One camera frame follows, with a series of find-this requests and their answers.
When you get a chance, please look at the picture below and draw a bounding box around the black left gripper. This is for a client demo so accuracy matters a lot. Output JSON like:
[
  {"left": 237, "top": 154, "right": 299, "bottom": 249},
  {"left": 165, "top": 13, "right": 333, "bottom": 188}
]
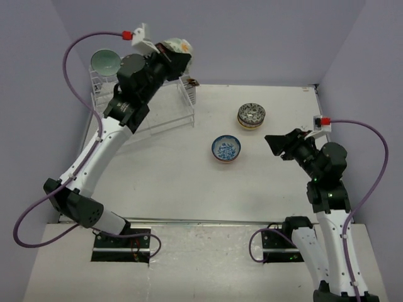
[{"left": 140, "top": 42, "right": 191, "bottom": 102}]

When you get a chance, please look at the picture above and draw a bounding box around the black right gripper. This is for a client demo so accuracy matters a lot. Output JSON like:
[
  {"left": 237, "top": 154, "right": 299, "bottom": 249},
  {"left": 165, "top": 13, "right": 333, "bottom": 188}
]
[{"left": 265, "top": 128, "right": 322, "bottom": 180}]

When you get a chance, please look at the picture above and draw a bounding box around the olive tan bowl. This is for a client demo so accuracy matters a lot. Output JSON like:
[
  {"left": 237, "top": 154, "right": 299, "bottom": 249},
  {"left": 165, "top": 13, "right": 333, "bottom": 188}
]
[{"left": 160, "top": 38, "right": 193, "bottom": 74}]

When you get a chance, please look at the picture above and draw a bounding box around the yellow teal patterned bowl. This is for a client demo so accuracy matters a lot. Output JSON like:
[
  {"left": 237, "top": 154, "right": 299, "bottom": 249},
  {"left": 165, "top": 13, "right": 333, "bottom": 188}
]
[{"left": 238, "top": 121, "right": 262, "bottom": 131}]

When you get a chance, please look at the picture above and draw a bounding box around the grey floral bowl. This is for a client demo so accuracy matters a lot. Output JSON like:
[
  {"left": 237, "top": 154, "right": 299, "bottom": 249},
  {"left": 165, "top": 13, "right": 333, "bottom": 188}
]
[{"left": 237, "top": 103, "right": 266, "bottom": 123}]

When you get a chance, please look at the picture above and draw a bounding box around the dark navy bowl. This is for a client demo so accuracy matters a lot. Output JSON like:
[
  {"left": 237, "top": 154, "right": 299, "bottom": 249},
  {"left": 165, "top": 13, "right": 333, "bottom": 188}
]
[{"left": 211, "top": 135, "right": 241, "bottom": 160}]

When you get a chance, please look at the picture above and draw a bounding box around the orange floral bowl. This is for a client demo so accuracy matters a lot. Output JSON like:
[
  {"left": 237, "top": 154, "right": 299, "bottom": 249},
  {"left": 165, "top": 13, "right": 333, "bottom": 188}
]
[{"left": 215, "top": 157, "right": 237, "bottom": 164}]

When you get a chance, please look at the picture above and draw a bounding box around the dark green bowl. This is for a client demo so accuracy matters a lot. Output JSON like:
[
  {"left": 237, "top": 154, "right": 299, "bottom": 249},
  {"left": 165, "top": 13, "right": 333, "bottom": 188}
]
[{"left": 90, "top": 49, "right": 121, "bottom": 77}]

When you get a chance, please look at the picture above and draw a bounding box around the blue triangle pattern bowl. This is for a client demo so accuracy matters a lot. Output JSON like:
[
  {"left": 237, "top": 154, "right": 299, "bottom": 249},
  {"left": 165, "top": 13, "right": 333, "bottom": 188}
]
[{"left": 237, "top": 118, "right": 264, "bottom": 125}]

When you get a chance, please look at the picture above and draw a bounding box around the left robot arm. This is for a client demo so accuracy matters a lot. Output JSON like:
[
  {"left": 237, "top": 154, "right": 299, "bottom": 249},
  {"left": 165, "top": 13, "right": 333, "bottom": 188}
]
[{"left": 43, "top": 38, "right": 193, "bottom": 247}]

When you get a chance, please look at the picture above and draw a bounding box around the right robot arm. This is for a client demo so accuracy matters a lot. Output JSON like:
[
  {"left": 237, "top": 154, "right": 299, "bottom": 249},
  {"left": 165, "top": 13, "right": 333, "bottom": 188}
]
[{"left": 264, "top": 128, "right": 380, "bottom": 301}]

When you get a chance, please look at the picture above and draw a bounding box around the clear acrylic dish rack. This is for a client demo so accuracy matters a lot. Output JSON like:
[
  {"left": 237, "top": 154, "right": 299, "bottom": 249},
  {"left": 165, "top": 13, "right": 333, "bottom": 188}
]
[{"left": 89, "top": 67, "right": 195, "bottom": 135}]

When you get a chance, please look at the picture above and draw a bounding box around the brown object in holder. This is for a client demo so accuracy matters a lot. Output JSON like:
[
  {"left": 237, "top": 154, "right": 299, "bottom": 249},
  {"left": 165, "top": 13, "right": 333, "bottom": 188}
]
[{"left": 187, "top": 78, "right": 200, "bottom": 87}]

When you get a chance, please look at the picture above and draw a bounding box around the white slotted cutlery holder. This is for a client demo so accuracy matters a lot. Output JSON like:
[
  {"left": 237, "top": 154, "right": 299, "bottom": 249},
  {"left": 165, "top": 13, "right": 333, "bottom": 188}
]
[{"left": 184, "top": 83, "right": 196, "bottom": 105}]

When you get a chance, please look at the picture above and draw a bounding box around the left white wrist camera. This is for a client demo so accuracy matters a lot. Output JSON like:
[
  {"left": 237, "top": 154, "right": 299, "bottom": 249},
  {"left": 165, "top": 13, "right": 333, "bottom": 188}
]
[{"left": 122, "top": 23, "right": 159, "bottom": 55}]

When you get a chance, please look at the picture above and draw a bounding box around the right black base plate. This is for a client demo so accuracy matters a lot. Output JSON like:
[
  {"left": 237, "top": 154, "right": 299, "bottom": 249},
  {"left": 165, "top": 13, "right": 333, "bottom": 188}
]
[{"left": 261, "top": 231, "right": 304, "bottom": 263}]

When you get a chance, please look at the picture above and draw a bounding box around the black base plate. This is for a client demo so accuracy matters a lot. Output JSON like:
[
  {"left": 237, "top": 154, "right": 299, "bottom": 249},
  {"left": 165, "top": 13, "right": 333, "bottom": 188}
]
[
  {"left": 91, "top": 228, "right": 151, "bottom": 264},
  {"left": 261, "top": 231, "right": 304, "bottom": 263}
]

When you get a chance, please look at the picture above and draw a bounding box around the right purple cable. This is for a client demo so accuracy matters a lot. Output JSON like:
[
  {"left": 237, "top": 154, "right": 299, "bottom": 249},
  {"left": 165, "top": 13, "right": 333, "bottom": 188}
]
[{"left": 250, "top": 118, "right": 390, "bottom": 302}]

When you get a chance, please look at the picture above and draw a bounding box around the purple cable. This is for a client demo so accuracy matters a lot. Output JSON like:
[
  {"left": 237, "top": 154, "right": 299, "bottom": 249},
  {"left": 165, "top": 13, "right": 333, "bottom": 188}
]
[
  {"left": 250, "top": 118, "right": 390, "bottom": 302},
  {"left": 13, "top": 30, "right": 162, "bottom": 262}
]

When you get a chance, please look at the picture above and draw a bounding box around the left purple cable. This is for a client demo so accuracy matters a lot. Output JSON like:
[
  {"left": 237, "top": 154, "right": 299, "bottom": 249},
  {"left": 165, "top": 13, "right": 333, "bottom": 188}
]
[{"left": 13, "top": 30, "right": 162, "bottom": 262}]

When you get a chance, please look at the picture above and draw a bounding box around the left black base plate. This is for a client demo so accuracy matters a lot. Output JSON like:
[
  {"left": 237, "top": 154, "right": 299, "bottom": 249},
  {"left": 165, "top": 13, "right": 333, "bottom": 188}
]
[{"left": 91, "top": 228, "right": 151, "bottom": 264}]

